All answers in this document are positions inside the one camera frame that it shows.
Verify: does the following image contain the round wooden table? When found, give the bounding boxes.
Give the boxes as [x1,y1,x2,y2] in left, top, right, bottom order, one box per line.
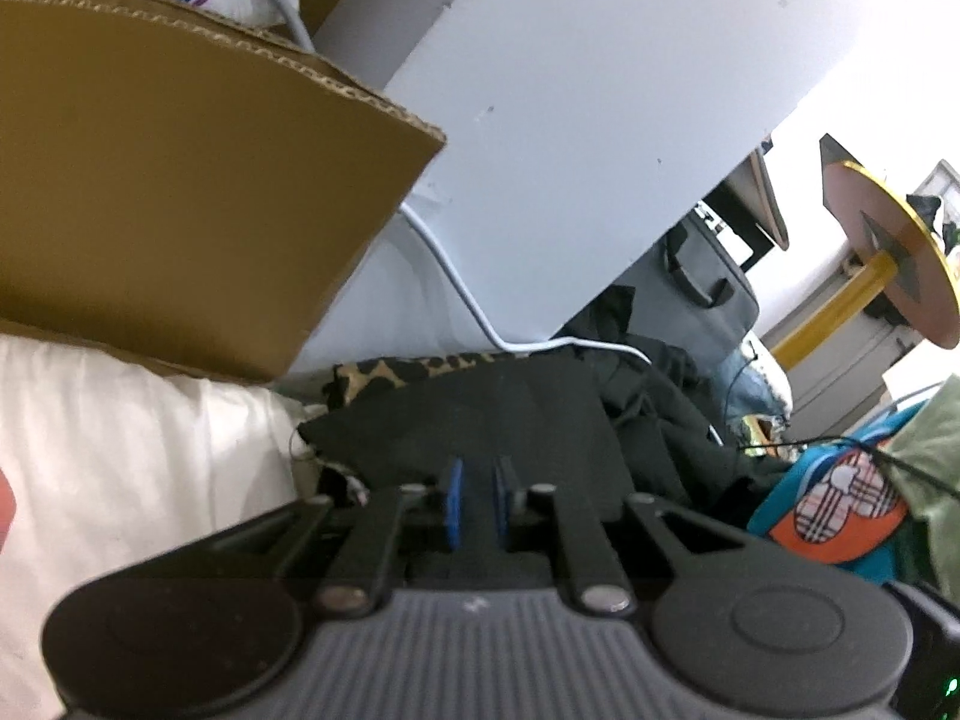
[769,133,960,366]

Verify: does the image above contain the black knit sweater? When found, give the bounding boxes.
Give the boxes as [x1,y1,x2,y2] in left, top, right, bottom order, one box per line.
[298,356,638,533]

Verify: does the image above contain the thin black cable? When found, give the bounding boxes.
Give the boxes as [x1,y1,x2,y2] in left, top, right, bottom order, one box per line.
[720,337,960,501]

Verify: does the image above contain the grey suitcase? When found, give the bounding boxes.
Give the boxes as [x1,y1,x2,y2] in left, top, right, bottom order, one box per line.
[622,221,764,362]

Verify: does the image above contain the light green cloth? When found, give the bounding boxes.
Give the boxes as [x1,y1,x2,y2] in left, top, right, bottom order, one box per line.
[877,397,960,587]

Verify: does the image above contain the pale denim garment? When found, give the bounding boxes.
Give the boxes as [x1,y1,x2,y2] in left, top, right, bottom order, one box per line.
[712,337,796,430]

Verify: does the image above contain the leopard print cloth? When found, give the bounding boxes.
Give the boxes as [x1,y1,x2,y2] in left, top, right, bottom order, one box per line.
[322,351,512,411]

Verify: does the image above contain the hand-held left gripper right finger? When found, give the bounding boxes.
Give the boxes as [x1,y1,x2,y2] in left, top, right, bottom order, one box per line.
[491,454,756,612]

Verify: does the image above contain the cardboard box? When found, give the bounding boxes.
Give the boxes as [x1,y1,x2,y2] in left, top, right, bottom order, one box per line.
[0,0,449,385]

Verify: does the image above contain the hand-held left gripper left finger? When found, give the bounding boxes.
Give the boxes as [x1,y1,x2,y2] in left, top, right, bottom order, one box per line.
[216,457,466,612]

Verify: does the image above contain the crumpled black garment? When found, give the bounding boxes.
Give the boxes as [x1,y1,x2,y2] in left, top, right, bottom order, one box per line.
[562,289,788,535]

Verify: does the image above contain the small wooden desk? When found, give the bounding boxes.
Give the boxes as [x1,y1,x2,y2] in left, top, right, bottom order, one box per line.
[694,150,794,276]

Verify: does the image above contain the white cable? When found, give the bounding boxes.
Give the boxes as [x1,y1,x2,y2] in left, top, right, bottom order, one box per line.
[247,0,725,447]

